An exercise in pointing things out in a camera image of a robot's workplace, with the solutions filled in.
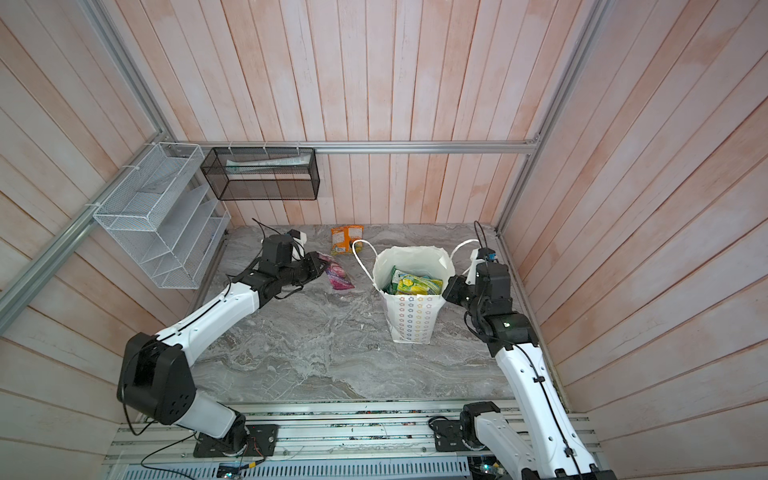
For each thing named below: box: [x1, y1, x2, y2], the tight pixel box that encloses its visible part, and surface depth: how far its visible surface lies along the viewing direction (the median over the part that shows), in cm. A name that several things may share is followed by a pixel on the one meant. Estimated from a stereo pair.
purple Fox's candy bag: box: [316, 251, 355, 290], surface depth 87 cm
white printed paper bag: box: [372, 246, 455, 344], surface depth 80 cm
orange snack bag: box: [330, 225, 364, 256], surface depth 116 cm
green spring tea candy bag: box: [383, 265, 408, 295], surface depth 89 cm
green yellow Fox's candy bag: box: [396, 273, 443, 295], surface depth 85 cm
